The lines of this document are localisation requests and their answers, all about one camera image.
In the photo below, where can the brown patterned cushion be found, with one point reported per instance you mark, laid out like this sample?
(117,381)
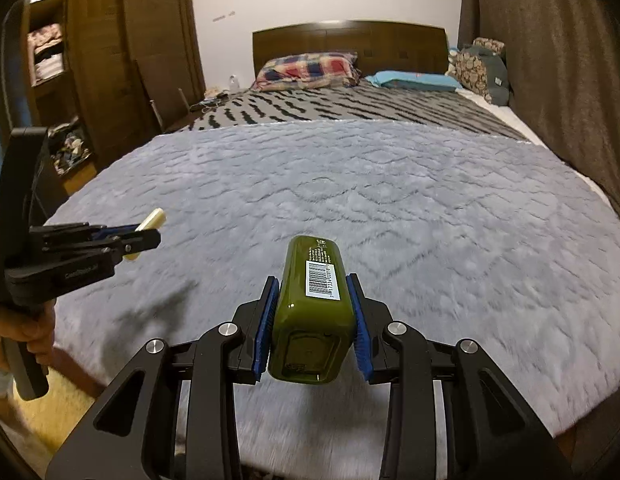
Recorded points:
(469,70)

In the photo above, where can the folded clothes stack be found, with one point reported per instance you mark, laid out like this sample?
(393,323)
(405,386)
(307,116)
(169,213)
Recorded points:
(47,55)

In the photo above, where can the wooden wardrobe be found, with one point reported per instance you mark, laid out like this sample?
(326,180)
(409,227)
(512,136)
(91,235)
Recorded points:
(120,50)

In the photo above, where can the wooden headboard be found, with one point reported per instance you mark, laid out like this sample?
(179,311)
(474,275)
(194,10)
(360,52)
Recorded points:
(350,42)

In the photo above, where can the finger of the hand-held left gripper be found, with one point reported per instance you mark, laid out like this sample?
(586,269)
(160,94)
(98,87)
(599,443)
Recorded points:
(80,232)
(125,242)

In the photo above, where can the bedside clutter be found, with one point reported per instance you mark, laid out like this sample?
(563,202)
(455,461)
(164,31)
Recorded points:
(210,100)

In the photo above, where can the person's left hand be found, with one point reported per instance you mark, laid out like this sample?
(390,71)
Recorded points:
(27,332)

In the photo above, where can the grey fluffy blanket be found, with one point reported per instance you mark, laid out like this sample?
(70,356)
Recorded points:
(365,200)

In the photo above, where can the yellow floor rug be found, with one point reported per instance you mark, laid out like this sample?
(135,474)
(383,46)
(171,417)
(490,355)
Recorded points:
(55,420)

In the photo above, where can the cream tape roll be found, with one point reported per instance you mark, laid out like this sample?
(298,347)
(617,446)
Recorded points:
(149,225)

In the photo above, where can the grey black patterned bedspread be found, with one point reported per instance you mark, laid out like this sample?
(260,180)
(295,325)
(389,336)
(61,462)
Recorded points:
(340,105)

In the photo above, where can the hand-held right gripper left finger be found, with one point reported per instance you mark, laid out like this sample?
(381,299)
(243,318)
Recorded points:
(264,330)

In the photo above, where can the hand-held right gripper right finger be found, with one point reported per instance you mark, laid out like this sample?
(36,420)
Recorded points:
(360,330)

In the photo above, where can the plaid pillow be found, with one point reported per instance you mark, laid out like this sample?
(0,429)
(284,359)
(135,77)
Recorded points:
(305,72)

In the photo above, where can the brown curtain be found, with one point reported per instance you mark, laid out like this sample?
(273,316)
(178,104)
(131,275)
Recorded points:
(554,60)

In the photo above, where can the light blue pillow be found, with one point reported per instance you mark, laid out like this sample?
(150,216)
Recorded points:
(414,81)

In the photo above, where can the grey plush cushion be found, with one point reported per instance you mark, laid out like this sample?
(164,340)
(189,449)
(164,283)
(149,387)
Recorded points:
(494,82)

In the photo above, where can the small white bottle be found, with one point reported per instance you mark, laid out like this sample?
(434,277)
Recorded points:
(233,84)

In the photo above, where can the large green bottle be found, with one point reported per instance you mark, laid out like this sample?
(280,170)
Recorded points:
(310,310)

